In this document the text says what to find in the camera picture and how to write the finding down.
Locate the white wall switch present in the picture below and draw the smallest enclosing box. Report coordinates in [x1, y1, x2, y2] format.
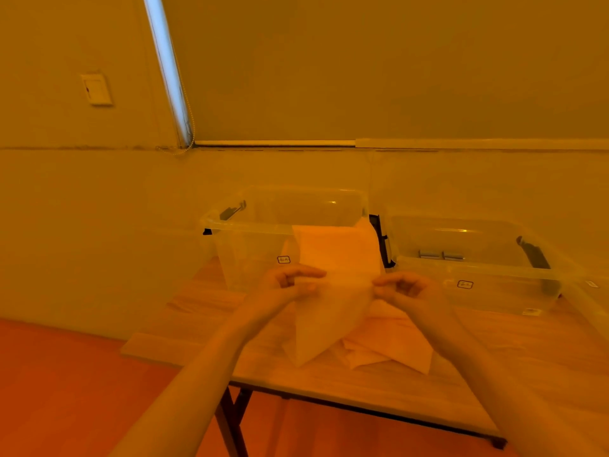
[79, 72, 114, 108]

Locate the person's left forearm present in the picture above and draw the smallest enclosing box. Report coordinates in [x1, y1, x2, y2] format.
[108, 304, 280, 457]

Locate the black bin latch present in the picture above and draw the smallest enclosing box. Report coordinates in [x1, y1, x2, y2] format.
[219, 200, 247, 221]
[517, 236, 553, 271]
[369, 214, 396, 270]

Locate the pile of white cloths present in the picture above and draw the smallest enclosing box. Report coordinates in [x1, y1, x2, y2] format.
[333, 299, 434, 375]

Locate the wooden table with black legs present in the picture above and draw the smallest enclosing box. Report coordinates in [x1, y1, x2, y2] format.
[120, 256, 609, 457]

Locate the white cloth sheet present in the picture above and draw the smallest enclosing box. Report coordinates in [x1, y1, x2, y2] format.
[281, 217, 384, 369]

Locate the person's left hand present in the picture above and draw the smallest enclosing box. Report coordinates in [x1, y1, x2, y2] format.
[245, 264, 327, 325]

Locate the person's right forearm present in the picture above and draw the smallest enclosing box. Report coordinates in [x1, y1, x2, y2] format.
[428, 311, 609, 457]

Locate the person's right hand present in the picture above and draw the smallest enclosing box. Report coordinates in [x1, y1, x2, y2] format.
[372, 272, 454, 332]

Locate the beaded blind cord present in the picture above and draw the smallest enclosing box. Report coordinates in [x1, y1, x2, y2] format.
[157, 85, 197, 155]

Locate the low clear plastic bin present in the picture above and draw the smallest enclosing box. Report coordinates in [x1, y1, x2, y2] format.
[383, 213, 580, 317]

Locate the roller window blind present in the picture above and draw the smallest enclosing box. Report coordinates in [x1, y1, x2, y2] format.
[159, 0, 609, 150]

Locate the tall clear plastic bin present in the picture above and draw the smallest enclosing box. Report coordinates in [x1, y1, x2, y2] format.
[200, 185, 370, 294]

